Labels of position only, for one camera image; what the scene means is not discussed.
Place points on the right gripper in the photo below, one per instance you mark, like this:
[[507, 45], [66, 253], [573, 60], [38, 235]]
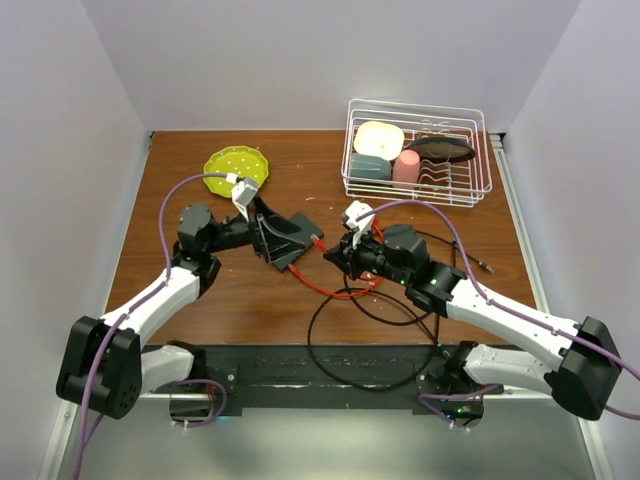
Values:
[[346, 258]]

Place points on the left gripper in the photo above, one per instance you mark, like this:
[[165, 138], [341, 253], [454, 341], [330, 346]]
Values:
[[271, 228]]

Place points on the black network switch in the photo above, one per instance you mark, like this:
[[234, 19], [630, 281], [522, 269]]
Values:
[[309, 230]]

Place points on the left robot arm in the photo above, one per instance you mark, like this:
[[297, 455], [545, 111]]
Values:
[[105, 368]]

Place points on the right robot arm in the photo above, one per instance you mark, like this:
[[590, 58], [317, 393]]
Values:
[[573, 362]]

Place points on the yellow-green plate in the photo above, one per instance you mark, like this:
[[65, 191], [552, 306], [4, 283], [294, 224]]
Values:
[[243, 161]]

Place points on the grey-green cup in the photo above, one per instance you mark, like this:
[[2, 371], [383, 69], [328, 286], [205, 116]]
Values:
[[369, 169]]

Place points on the pink cup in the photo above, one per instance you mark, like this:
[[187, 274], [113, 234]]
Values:
[[406, 169]]

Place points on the cream square bowl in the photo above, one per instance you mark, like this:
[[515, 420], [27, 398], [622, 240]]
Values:
[[379, 139]]

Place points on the dark brown plate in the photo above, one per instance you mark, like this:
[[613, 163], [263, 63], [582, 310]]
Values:
[[439, 149]]

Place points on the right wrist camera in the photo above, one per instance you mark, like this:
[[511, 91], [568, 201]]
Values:
[[358, 220]]

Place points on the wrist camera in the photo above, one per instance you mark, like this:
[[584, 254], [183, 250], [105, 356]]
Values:
[[243, 192], [358, 220]]

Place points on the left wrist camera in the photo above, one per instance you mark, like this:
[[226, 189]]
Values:
[[243, 192]]

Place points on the white wire dish rack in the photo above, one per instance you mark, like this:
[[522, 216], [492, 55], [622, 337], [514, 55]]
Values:
[[461, 184]]

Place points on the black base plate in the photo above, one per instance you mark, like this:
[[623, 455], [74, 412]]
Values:
[[341, 377]]

